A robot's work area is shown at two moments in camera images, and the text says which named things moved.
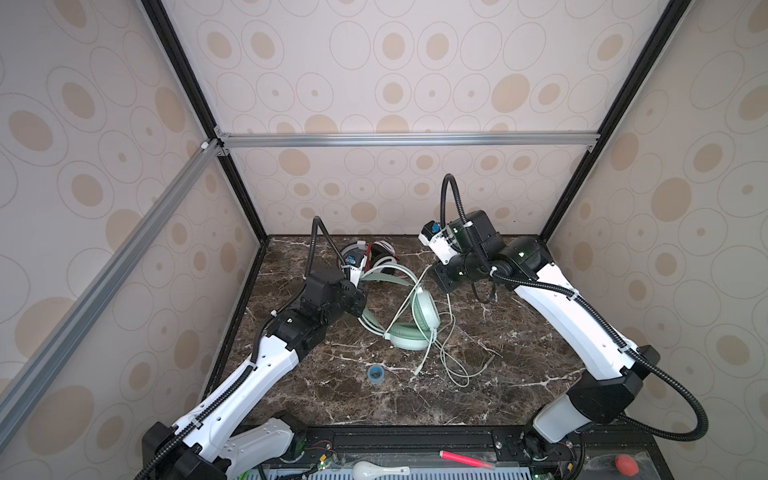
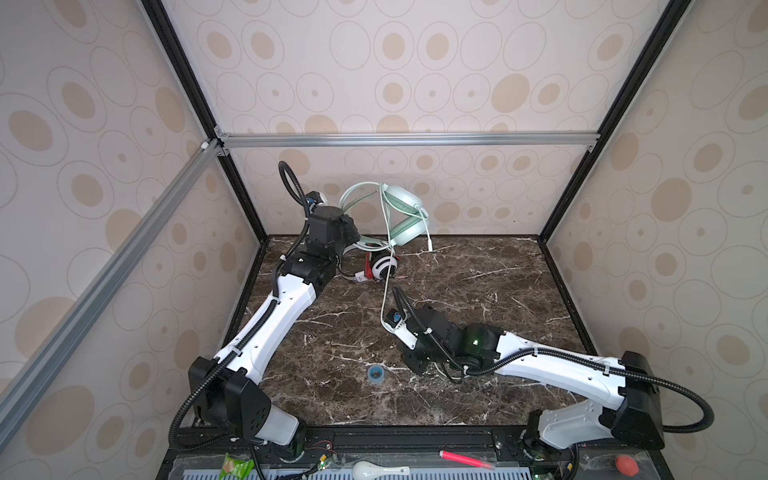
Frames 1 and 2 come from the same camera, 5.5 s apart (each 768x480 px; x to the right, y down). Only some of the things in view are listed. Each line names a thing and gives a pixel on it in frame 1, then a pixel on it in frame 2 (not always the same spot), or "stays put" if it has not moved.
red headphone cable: (368, 256) stays put
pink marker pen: (467, 460) stays put
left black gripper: (359, 298) to (351, 233)
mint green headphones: (426, 319) to (409, 220)
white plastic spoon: (366, 470) stays put
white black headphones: (383, 253) stays put
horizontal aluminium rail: (406, 140) stays put
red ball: (627, 465) stays put
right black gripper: (441, 277) to (415, 367)
